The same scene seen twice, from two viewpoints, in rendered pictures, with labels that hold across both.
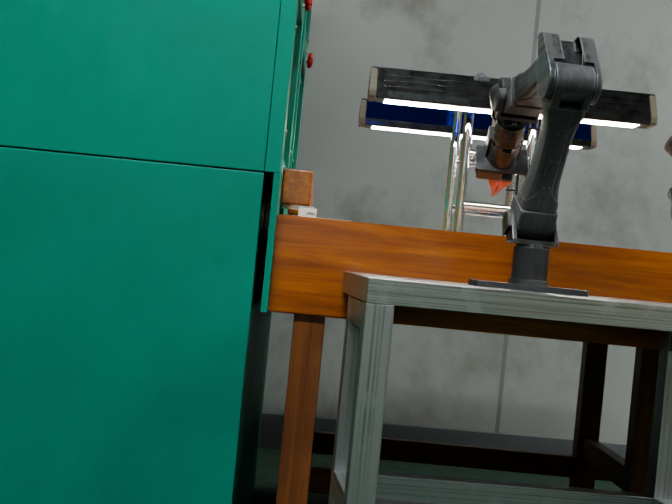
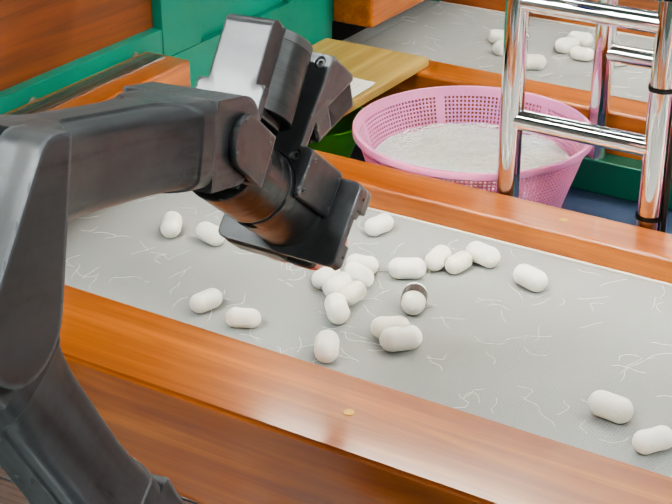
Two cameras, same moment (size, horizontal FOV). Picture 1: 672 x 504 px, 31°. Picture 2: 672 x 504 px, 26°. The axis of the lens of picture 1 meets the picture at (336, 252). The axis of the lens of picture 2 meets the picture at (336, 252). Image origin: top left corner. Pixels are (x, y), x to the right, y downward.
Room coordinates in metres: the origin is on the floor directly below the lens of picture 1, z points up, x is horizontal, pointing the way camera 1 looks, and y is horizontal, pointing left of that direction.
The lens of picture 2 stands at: (1.58, -0.85, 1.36)
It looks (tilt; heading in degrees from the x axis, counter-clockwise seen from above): 26 degrees down; 33
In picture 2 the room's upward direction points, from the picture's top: straight up
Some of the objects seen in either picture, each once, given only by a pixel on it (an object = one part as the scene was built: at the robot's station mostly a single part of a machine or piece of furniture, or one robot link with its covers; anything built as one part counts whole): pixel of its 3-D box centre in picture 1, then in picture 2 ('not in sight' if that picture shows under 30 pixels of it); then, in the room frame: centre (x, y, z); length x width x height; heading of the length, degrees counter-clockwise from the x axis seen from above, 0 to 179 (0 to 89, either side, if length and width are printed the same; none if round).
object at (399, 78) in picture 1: (511, 96); not in sight; (2.65, -0.35, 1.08); 0.62 x 0.08 x 0.07; 91
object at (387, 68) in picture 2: not in sight; (306, 90); (2.92, 0.05, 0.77); 0.33 x 0.15 x 0.01; 1
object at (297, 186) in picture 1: (298, 190); (77, 128); (2.58, 0.09, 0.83); 0.30 x 0.06 x 0.07; 1
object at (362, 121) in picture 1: (477, 123); not in sight; (3.21, -0.34, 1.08); 0.62 x 0.08 x 0.07; 91
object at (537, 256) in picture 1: (529, 267); not in sight; (2.12, -0.34, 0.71); 0.20 x 0.07 x 0.08; 95
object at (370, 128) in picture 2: not in sight; (470, 166); (2.93, -0.17, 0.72); 0.27 x 0.27 x 0.10
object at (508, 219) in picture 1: (530, 230); not in sight; (2.13, -0.33, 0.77); 0.09 x 0.06 x 0.06; 99
